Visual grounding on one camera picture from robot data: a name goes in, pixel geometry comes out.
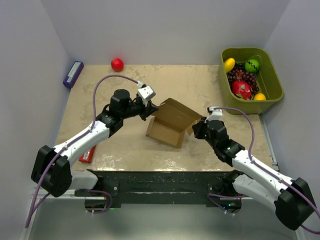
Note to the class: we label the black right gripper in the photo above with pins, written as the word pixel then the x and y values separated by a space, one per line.
pixel 198 127

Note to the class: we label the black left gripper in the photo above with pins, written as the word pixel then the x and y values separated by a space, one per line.
pixel 148 109

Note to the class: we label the brown cardboard box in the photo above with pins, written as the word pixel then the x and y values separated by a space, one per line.
pixel 171 122

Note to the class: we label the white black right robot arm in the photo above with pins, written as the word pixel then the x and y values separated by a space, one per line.
pixel 290 199

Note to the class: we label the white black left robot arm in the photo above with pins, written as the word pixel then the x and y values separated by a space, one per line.
pixel 52 168

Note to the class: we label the red rectangular box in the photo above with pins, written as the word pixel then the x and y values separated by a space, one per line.
pixel 88 156

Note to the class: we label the purple rectangular box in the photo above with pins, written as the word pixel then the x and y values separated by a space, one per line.
pixel 73 74

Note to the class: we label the red tomato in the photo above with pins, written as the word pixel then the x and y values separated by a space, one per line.
pixel 117 64

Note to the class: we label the red dragon fruit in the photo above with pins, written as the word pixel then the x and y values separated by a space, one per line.
pixel 242 90

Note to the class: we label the small orange fruit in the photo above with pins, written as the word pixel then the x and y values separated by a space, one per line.
pixel 259 97

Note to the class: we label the dark red grapes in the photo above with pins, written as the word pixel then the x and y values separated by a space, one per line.
pixel 238 73

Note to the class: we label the yellow lemon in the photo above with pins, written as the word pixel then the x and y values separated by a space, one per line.
pixel 229 64

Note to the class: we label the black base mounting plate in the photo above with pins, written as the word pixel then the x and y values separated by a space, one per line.
pixel 209 188

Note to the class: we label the green striped toy ball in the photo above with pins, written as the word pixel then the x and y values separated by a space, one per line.
pixel 252 66

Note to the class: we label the green plastic bin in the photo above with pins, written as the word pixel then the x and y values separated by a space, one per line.
pixel 268 81

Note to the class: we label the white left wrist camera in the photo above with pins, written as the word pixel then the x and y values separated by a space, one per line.
pixel 146 93

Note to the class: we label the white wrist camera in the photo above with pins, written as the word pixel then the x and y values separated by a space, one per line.
pixel 146 93
pixel 214 113

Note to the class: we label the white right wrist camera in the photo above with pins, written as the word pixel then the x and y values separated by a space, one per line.
pixel 214 113

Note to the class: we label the aluminium rail frame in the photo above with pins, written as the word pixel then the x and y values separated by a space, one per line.
pixel 290 199

